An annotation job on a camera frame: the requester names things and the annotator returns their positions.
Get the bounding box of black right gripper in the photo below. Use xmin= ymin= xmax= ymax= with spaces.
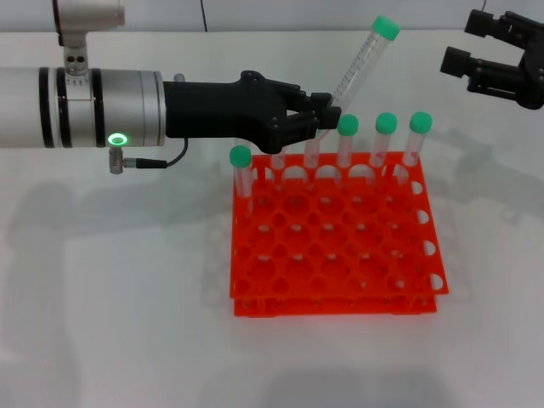
xmin=439 ymin=8 xmax=544 ymax=111

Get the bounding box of orange test tube rack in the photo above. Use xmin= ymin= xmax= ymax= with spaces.
xmin=229 ymin=151 xmax=451 ymax=318

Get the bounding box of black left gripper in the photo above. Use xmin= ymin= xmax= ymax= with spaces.
xmin=163 ymin=70 xmax=343 ymax=156

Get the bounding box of clear test tube green cap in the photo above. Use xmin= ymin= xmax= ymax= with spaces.
xmin=229 ymin=144 xmax=255 ymax=218
xmin=369 ymin=111 xmax=399 ymax=186
xmin=337 ymin=114 xmax=360 ymax=188
xmin=316 ymin=14 xmax=402 ymax=140
xmin=303 ymin=136 xmax=323 ymax=190
xmin=399 ymin=110 xmax=434 ymax=184
xmin=270 ymin=148 xmax=288 ymax=191

